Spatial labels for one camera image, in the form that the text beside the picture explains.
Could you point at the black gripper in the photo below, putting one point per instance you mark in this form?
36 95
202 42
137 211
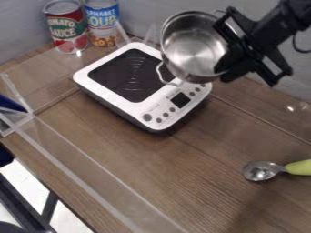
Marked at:
252 41

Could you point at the silver metal pot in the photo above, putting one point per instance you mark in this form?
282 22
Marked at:
191 47

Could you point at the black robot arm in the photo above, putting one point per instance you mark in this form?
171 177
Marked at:
298 15

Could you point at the white and black stove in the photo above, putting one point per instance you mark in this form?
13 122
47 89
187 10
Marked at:
129 83

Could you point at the alphabet soup can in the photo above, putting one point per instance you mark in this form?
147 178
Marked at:
101 14

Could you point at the tomato sauce can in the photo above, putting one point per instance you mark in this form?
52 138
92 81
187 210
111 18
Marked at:
67 25

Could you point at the clear acrylic barrier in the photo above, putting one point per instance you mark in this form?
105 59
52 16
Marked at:
116 174

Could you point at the spoon with yellow handle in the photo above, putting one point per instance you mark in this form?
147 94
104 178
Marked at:
262 170

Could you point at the black metal table frame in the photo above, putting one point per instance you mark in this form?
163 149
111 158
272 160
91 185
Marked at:
32 222

